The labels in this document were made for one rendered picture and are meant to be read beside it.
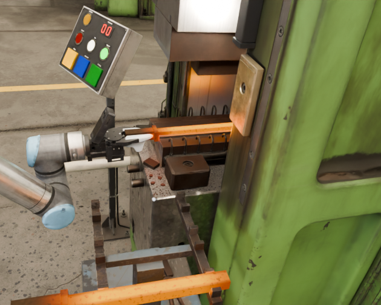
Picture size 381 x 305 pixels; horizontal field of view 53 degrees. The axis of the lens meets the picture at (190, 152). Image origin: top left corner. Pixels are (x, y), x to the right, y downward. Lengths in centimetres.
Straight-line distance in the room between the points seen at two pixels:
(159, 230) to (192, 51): 54
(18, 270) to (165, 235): 112
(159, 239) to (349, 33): 81
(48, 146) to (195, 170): 44
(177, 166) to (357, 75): 55
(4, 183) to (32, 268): 115
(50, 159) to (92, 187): 139
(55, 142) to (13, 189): 20
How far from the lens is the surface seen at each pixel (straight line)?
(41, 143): 120
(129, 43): 156
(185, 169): 113
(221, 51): 110
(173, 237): 125
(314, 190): 93
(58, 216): 116
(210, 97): 147
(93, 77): 160
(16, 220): 245
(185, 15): 98
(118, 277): 113
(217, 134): 129
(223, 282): 79
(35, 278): 214
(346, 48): 77
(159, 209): 115
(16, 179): 109
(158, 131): 124
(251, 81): 87
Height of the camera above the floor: 166
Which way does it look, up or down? 34 degrees down
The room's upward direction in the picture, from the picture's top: 7 degrees clockwise
